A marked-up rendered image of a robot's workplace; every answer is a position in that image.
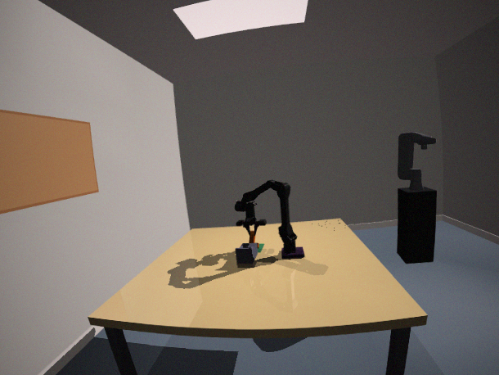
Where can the orange l-shaped part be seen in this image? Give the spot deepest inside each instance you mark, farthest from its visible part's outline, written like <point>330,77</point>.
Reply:
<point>252,238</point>

